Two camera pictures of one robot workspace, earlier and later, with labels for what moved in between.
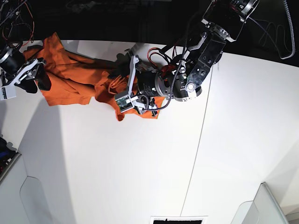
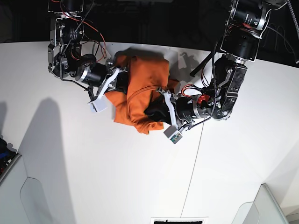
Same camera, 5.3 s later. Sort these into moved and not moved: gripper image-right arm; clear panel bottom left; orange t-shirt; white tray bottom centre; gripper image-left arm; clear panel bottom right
Moved: gripper image-right arm; gripper image-left arm; orange t-shirt
Not moved: white tray bottom centre; clear panel bottom left; clear panel bottom right
